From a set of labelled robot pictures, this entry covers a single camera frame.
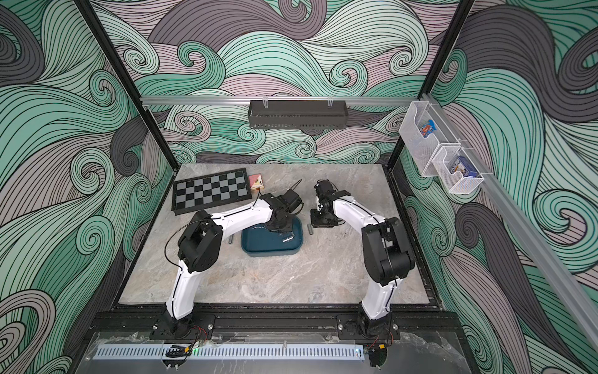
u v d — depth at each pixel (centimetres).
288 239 92
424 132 84
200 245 53
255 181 112
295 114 107
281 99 95
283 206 70
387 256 48
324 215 79
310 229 96
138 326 73
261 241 92
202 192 104
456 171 66
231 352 70
